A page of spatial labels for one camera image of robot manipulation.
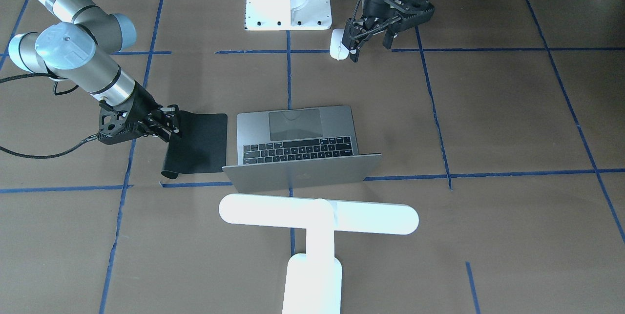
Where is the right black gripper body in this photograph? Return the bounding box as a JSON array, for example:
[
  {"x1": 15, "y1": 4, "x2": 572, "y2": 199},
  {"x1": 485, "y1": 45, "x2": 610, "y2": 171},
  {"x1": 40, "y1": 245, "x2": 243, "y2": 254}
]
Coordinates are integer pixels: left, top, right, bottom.
[{"x1": 122, "y1": 82, "x2": 161, "y2": 134}]

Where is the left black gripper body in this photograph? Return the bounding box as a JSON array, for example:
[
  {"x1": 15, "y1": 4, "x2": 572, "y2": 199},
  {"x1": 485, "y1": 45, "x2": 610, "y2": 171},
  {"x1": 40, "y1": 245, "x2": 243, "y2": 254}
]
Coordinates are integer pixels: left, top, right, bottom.
[{"x1": 365, "y1": 0, "x2": 396, "y2": 29}]

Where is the white computer mouse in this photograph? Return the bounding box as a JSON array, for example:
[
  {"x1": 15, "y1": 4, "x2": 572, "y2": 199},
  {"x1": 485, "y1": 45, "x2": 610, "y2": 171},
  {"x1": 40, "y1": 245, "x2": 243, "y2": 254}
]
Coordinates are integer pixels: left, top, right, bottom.
[{"x1": 330, "y1": 28, "x2": 351, "y2": 61}]

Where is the black mouse pad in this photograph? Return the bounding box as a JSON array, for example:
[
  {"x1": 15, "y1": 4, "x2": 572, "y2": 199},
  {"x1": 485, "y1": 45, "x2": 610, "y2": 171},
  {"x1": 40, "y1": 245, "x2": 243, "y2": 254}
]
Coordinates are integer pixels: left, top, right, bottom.
[{"x1": 161, "y1": 111, "x2": 228, "y2": 180}]

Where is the grey laptop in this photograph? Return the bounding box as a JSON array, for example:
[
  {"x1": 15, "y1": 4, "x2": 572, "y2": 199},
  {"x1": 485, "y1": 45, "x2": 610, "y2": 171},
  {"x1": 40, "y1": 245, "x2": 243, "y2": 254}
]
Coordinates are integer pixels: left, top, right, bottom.
[{"x1": 223, "y1": 105, "x2": 382, "y2": 193}]

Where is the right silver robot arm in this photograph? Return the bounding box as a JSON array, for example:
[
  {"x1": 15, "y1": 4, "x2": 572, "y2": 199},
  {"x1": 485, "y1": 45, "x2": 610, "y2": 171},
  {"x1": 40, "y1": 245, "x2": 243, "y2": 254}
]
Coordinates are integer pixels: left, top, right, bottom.
[{"x1": 8, "y1": 0, "x2": 180, "y2": 145}]

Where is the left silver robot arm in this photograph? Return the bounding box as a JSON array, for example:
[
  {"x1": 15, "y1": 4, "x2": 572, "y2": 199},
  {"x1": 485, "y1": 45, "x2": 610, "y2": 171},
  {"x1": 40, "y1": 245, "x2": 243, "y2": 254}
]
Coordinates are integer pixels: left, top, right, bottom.
[{"x1": 330, "y1": 0, "x2": 435, "y2": 63}]

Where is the white desk lamp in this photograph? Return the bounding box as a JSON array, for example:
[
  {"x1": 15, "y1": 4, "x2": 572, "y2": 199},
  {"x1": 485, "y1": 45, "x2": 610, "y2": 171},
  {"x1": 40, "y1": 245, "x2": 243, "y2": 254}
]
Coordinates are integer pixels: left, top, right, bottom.
[{"x1": 219, "y1": 193, "x2": 419, "y2": 314}]

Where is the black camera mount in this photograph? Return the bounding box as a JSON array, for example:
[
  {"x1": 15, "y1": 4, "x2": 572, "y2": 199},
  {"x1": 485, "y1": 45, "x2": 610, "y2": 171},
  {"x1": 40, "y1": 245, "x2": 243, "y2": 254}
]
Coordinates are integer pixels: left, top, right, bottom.
[
  {"x1": 382, "y1": 0, "x2": 435, "y2": 49},
  {"x1": 97, "y1": 99, "x2": 145, "y2": 145}
]

